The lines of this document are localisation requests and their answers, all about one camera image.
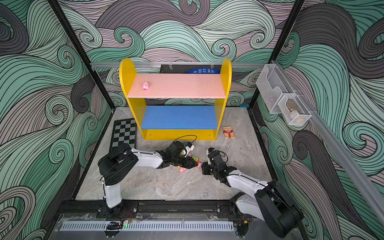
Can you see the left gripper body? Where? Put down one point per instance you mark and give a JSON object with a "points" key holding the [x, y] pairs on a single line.
{"points": [[181, 161]]}

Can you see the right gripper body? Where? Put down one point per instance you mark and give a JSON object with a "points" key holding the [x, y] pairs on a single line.
{"points": [[210, 165]]}

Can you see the pink toy pig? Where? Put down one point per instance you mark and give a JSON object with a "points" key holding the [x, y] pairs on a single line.
{"points": [[145, 86], [182, 170]]}

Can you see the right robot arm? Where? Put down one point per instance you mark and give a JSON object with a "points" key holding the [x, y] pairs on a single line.
{"points": [[267, 201]]}

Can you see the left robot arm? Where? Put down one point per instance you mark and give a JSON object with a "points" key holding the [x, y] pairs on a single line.
{"points": [[119, 162]]}

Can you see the green orange flatbed truck toy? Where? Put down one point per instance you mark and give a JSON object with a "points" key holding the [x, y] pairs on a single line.
{"points": [[196, 159]]}

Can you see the red patterned small box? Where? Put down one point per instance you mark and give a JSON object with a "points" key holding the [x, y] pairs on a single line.
{"points": [[228, 132]]}

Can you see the yellow toy shelf unit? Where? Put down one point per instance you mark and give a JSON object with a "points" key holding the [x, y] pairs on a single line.
{"points": [[170, 122]]}

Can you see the black white chessboard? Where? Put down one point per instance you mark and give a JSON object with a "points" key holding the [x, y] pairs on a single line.
{"points": [[124, 132]]}

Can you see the blue oval basket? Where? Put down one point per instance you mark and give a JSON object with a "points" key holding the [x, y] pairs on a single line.
{"points": [[204, 71]]}

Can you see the black panel behind shelf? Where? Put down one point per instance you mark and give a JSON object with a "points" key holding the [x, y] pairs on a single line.
{"points": [[182, 69]]}

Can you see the small clear plastic bin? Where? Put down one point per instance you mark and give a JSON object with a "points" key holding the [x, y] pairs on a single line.
{"points": [[294, 112]]}

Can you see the large clear plastic bin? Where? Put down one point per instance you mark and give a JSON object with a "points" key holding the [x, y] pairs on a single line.
{"points": [[273, 84]]}

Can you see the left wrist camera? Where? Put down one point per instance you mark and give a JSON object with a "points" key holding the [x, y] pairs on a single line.
{"points": [[188, 147]]}

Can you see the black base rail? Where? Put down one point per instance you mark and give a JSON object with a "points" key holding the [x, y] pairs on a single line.
{"points": [[145, 208]]}

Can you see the white slotted cable duct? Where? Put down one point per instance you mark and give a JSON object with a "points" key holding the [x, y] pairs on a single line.
{"points": [[154, 226]]}

